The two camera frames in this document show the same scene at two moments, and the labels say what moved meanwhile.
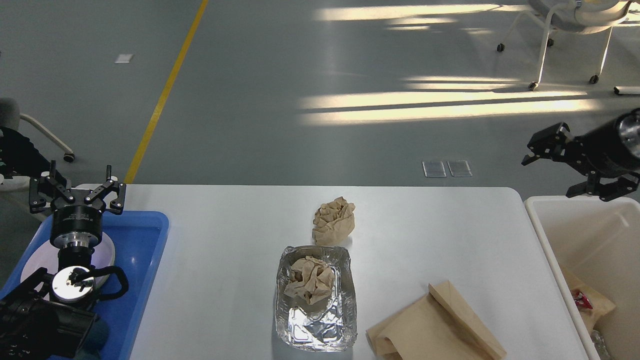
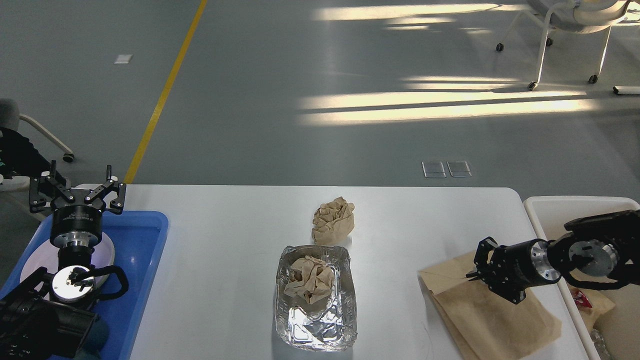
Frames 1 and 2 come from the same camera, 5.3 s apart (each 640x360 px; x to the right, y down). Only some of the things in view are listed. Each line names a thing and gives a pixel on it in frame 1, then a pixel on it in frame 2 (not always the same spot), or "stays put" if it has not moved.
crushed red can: x=580 y=300 stays put
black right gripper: x=612 y=149 → x=514 y=267
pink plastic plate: x=45 y=256 stays put
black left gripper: x=75 y=222 stays put
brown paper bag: x=600 y=304 stays put
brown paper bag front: x=439 y=327 → x=481 y=323
